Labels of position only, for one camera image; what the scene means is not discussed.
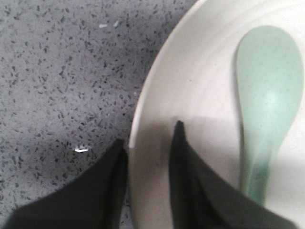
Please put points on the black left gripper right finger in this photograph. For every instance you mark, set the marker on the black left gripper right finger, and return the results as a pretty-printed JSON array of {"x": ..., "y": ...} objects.
[{"x": 200, "y": 199}]

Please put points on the light green spoon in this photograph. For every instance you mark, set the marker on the light green spoon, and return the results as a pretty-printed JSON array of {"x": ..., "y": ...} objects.
[{"x": 270, "y": 79}]

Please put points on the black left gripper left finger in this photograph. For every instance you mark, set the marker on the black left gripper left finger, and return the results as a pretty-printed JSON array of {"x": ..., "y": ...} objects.
[{"x": 94, "y": 200}]

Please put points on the white round plate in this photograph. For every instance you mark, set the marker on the white round plate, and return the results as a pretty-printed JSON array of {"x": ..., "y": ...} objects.
[{"x": 193, "y": 80}]

